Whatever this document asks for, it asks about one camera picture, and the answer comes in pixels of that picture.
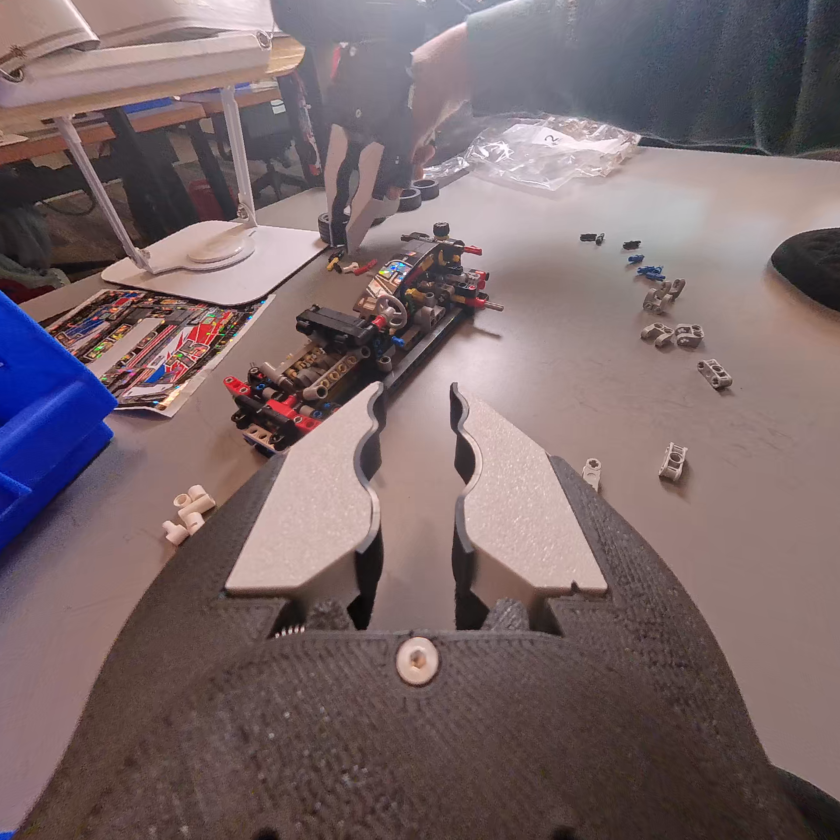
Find toy brick car chassis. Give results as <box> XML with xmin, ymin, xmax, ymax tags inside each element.
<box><xmin>223</xmin><ymin>222</ymin><xmax>506</xmax><ymax>454</ymax></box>

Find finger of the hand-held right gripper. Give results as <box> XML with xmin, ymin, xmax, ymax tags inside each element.
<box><xmin>325</xmin><ymin>123</ymin><xmax>360</xmax><ymax>248</ymax></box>
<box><xmin>344</xmin><ymin>143</ymin><xmax>401</xmax><ymax>257</ymax></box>

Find black office chair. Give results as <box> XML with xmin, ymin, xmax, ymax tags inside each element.
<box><xmin>239</xmin><ymin>98</ymin><xmax>316</xmax><ymax>198</ymax></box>

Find holographic sticker sheet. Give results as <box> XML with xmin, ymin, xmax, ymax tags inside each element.
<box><xmin>47</xmin><ymin>289</ymin><xmax>277</xmax><ymax>417</ymax></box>

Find white book stand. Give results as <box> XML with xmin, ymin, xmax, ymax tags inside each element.
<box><xmin>0</xmin><ymin>26</ymin><xmax>329</xmax><ymax>306</ymax></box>

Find clear plastic bag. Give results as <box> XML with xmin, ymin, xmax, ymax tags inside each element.
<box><xmin>436</xmin><ymin>117</ymin><xmax>641</xmax><ymax>191</ymax></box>

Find wooden background desk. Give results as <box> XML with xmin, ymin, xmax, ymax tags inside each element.
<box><xmin>0</xmin><ymin>82</ymin><xmax>290</xmax><ymax>165</ymax></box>

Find blue plastic bin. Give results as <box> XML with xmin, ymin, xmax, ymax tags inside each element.
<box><xmin>0</xmin><ymin>289</ymin><xmax>118</xmax><ymax>552</ymax></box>

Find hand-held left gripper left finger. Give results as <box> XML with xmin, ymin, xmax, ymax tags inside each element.
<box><xmin>224</xmin><ymin>381</ymin><xmax>387</xmax><ymax>616</ymax></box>

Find person's right hand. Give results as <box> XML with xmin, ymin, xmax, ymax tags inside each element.
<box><xmin>410</xmin><ymin>21</ymin><xmax>476</xmax><ymax>181</ymax></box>

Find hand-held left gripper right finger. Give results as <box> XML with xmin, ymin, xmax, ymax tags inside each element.
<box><xmin>448</xmin><ymin>381</ymin><xmax>610</xmax><ymax>610</ymax></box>

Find instruction booklet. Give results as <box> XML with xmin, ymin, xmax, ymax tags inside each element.
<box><xmin>0</xmin><ymin>0</ymin><xmax>283</xmax><ymax>73</ymax></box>

